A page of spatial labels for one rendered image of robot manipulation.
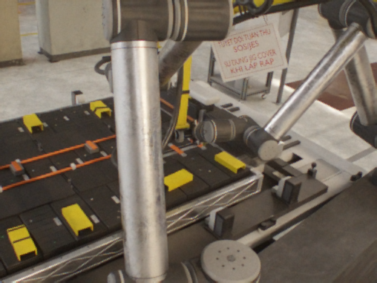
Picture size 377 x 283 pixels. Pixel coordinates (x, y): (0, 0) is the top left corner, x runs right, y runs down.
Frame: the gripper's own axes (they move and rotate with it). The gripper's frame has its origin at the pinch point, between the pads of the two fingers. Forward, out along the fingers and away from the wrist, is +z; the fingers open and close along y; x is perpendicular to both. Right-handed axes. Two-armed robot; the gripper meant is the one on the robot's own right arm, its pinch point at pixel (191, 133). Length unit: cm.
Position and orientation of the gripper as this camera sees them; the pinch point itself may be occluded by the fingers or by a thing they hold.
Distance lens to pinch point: 235.2
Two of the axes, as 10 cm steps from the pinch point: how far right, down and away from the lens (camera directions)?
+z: -3.6, 0.1, 9.3
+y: 1.2, 9.9, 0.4
